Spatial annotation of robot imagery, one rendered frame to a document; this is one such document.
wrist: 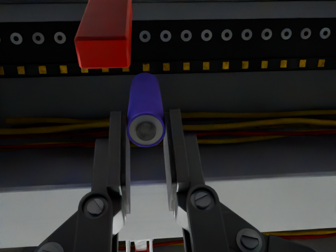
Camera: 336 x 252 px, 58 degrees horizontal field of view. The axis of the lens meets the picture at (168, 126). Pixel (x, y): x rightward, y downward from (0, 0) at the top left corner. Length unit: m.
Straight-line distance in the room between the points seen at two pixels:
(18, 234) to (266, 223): 0.17
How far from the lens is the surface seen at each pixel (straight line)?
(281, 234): 0.50
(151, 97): 0.15
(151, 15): 0.31
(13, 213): 0.23
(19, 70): 0.34
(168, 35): 0.31
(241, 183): 0.21
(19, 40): 0.33
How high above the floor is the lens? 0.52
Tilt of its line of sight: 38 degrees up
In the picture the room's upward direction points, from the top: 179 degrees counter-clockwise
